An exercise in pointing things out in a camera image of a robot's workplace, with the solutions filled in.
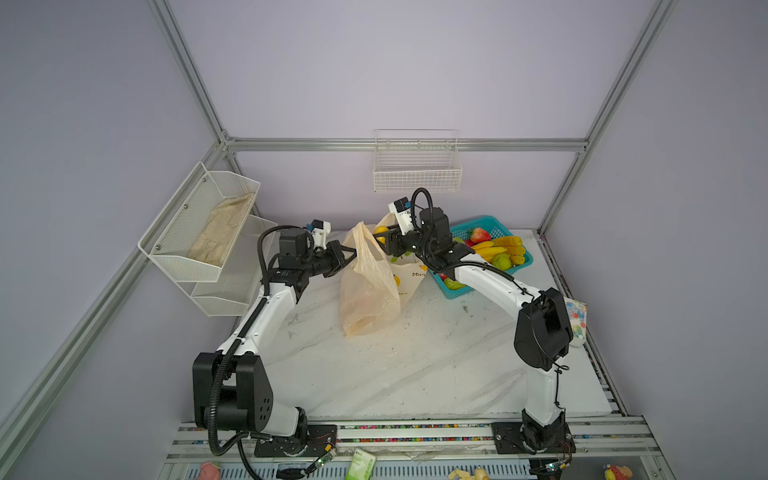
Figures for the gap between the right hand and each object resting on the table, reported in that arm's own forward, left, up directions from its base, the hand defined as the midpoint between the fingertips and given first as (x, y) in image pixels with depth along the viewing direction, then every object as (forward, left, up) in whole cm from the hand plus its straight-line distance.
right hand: (377, 231), depth 82 cm
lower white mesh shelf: (-18, +38, -6) cm, 43 cm away
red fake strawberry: (+18, -35, -20) cm, 44 cm away
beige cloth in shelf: (-7, +42, +3) cm, 43 cm away
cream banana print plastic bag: (-15, 0, -4) cm, 16 cm away
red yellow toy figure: (-52, -56, -26) cm, 81 cm away
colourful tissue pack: (-12, -61, -23) cm, 67 cm away
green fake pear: (+4, -41, -18) cm, 45 cm away
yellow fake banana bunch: (+9, -43, -15) cm, 47 cm away
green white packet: (-52, +3, -26) cm, 58 cm away
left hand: (-6, +5, -2) cm, 8 cm away
